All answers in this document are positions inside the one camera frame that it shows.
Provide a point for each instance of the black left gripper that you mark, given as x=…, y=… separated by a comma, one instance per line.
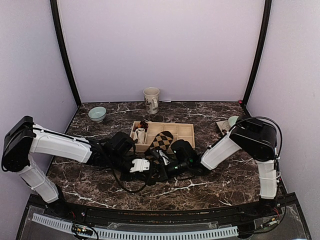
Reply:
x=136, y=175

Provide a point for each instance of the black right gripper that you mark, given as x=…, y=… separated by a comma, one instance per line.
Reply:
x=169, y=176

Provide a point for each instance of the brown yellow argyle sock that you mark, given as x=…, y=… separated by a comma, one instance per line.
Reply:
x=162, y=141

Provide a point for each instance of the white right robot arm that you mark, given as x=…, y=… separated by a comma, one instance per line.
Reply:
x=260, y=137

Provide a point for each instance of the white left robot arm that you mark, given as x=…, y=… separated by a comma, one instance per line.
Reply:
x=27, y=138

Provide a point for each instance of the rolled white ribbed sock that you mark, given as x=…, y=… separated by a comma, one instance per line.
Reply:
x=139, y=135

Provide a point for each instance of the wooden compartment tray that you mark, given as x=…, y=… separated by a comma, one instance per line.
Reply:
x=178, y=130

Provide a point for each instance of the rolled red argyle sock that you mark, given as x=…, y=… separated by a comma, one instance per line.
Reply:
x=143, y=124

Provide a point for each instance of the teal striped ceramic bowl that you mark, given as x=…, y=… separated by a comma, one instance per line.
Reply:
x=97, y=114

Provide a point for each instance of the floral square plate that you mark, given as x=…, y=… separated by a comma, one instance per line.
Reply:
x=223, y=126

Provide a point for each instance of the pale green bowl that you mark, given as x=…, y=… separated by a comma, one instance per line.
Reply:
x=232, y=120

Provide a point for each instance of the coral pattern ceramic mug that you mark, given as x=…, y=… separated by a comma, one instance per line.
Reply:
x=151, y=99

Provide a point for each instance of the green circuit board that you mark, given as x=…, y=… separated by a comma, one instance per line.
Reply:
x=81, y=230

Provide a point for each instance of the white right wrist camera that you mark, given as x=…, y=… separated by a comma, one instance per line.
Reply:
x=163, y=157

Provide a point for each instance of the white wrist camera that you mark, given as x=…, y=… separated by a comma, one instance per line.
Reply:
x=140, y=165
x=163, y=157

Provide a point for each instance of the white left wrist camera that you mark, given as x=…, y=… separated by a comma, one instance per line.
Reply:
x=140, y=165

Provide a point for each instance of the black front table rail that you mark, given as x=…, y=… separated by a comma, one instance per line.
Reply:
x=243, y=214

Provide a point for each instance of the white slotted cable duct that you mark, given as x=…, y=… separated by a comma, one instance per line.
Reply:
x=124, y=231

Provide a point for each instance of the black left corner post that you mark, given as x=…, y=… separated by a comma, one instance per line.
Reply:
x=63, y=51

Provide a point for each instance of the black corner post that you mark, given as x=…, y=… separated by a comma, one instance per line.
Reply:
x=63, y=51
x=258, y=54

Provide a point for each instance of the black right corner post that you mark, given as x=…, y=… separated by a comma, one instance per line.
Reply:
x=258, y=54

